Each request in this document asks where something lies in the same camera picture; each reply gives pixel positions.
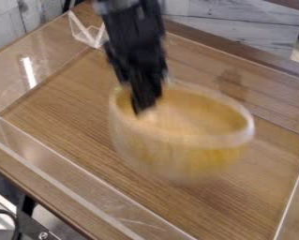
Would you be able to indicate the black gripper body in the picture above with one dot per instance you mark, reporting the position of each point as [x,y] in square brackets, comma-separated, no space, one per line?
[135,28]

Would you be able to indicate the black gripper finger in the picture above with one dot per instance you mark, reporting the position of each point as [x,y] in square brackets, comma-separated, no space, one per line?
[151,87]
[132,87]

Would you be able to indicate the brown wooden bowl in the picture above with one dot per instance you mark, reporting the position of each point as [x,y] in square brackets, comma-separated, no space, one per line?
[187,137]

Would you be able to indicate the clear acrylic tray wall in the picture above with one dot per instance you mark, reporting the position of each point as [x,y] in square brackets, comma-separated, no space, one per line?
[93,207]

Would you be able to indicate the black metal table frame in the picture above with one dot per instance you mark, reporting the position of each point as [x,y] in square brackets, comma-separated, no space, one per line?
[28,228]

